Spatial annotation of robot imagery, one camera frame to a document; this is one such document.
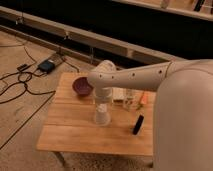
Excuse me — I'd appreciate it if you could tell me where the small black box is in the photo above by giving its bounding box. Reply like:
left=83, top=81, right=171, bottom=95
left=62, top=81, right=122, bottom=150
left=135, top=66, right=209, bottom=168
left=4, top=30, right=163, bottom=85
left=17, top=64, right=29, bottom=72

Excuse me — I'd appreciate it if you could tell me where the wooden table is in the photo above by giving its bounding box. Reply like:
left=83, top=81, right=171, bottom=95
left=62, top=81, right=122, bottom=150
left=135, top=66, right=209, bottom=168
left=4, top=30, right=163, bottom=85
left=35, top=72, right=157, bottom=169

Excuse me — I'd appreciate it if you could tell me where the white rectangular block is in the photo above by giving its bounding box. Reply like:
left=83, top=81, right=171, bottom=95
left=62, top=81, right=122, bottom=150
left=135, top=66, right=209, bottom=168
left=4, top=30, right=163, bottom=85
left=113, top=88, right=124, bottom=101

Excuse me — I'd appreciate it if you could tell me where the purple bowl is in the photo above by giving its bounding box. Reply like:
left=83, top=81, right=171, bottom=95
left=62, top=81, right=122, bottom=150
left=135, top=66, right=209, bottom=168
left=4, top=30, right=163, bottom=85
left=72, top=77, right=93, bottom=96

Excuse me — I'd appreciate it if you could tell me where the black power adapter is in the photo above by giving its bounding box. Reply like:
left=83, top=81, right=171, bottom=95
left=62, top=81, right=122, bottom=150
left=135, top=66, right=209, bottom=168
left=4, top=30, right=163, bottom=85
left=38, top=60, right=55, bottom=73

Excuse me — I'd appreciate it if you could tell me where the orange carrot toy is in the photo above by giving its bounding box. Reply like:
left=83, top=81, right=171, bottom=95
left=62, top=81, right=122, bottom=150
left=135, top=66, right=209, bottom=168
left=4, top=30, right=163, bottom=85
left=137, top=91, right=148, bottom=110

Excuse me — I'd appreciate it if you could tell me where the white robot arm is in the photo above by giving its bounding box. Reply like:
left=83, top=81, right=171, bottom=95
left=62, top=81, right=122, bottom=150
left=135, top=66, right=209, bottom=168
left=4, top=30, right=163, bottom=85
left=88, top=59, right=213, bottom=171

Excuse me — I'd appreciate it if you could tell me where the black floor cable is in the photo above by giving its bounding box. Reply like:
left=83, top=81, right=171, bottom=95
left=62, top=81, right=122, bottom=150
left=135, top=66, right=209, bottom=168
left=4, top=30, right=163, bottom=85
left=0, top=36, right=58, bottom=105

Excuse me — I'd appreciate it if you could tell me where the clear plastic bottle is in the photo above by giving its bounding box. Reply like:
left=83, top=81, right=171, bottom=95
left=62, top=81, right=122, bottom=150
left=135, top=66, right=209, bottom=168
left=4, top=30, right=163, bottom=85
left=123, top=89, right=135, bottom=111

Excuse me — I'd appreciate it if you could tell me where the black eraser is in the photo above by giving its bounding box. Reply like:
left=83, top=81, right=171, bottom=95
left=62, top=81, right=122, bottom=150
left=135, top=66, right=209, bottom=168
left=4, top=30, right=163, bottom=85
left=133, top=115, right=144, bottom=135

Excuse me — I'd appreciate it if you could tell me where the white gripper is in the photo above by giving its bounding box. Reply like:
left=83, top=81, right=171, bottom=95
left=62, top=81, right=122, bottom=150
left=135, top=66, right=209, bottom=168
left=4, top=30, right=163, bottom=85
left=94, top=96, right=112, bottom=113

